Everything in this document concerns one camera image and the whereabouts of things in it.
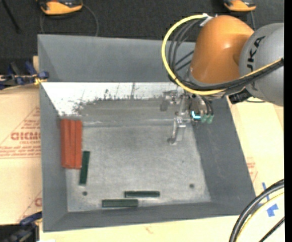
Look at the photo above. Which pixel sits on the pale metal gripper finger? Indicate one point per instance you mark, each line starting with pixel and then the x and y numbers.
pixel 181 133
pixel 173 132

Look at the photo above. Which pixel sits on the grey metal bin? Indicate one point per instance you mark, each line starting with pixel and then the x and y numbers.
pixel 141 160

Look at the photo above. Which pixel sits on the dark green flat block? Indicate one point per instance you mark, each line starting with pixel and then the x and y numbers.
pixel 120 203
pixel 142 194
pixel 84 168

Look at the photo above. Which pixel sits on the red-brown flat block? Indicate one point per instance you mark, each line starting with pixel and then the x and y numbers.
pixel 78 145
pixel 65 144
pixel 72 144

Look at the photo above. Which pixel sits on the brown cardboard board red print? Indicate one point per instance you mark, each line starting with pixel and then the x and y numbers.
pixel 15 175

